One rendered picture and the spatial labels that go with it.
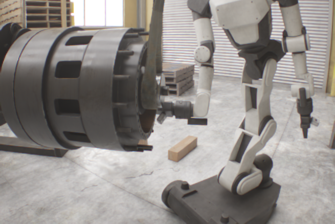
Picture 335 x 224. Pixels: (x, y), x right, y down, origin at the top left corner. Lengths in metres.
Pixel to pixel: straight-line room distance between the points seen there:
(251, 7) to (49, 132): 0.96
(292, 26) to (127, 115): 0.81
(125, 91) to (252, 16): 0.63
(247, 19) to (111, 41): 0.59
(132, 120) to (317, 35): 5.46
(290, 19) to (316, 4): 4.91
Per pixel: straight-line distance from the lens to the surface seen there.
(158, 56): 1.00
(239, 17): 1.09
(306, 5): 6.02
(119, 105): 0.75
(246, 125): 1.38
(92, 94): 0.78
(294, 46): 1.15
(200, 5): 1.19
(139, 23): 7.85
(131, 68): 0.81
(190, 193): 1.42
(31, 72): 0.91
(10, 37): 1.16
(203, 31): 1.16
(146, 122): 1.09
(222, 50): 6.41
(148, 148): 1.06
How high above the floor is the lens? 1.06
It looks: 14 degrees down
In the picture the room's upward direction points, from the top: straight up
